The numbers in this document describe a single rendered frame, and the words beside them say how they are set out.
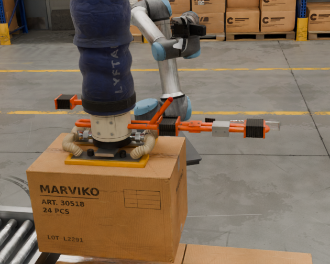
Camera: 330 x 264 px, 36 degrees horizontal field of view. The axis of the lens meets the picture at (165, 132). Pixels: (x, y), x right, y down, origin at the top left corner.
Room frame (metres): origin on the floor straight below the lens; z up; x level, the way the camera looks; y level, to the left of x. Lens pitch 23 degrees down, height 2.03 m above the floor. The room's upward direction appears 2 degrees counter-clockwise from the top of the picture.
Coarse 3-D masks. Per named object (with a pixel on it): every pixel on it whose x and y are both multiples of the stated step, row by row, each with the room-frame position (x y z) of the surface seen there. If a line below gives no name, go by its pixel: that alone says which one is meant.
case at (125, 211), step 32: (160, 160) 1.90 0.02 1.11; (32, 192) 1.86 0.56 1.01; (64, 192) 1.83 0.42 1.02; (96, 192) 1.80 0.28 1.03; (128, 192) 1.77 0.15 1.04; (160, 192) 1.75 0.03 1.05; (64, 224) 1.83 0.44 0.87; (96, 224) 1.80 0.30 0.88; (128, 224) 1.77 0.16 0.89; (160, 224) 1.75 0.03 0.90; (96, 256) 1.81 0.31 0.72; (128, 256) 1.78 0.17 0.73; (160, 256) 1.75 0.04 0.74
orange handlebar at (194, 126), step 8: (80, 104) 2.30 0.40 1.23; (80, 120) 2.04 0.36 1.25; (88, 120) 2.04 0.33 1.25; (136, 120) 2.00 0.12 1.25; (144, 120) 2.00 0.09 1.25; (192, 120) 1.96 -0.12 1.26; (200, 120) 1.96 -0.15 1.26; (128, 128) 1.96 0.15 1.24; (136, 128) 1.95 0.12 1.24; (144, 128) 1.95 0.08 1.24; (152, 128) 1.94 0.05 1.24; (184, 128) 1.91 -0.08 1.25; (192, 128) 1.91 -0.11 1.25; (200, 128) 1.90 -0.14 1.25; (208, 128) 1.89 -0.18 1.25; (232, 128) 1.88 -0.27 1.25; (240, 128) 1.87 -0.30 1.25
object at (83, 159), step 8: (88, 152) 1.92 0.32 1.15; (120, 152) 1.89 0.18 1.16; (64, 160) 1.90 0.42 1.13; (72, 160) 1.90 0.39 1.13; (80, 160) 1.89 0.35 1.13; (88, 160) 1.89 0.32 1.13; (96, 160) 1.88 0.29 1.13; (104, 160) 1.88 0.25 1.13; (112, 160) 1.87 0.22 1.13; (120, 160) 1.87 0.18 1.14; (128, 160) 1.86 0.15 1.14; (136, 160) 1.86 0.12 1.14; (144, 160) 1.86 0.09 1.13
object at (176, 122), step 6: (162, 120) 1.97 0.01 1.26; (168, 120) 1.97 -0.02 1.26; (174, 120) 1.97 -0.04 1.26; (180, 120) 1.98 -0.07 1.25; (162, 126) 1.91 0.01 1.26; (168, 126) 1.91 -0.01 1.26; (174, 126) 1.90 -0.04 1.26; (162, 132) 1.91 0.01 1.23; (168, 132) 1.91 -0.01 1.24; (174, 132) 1.90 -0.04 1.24
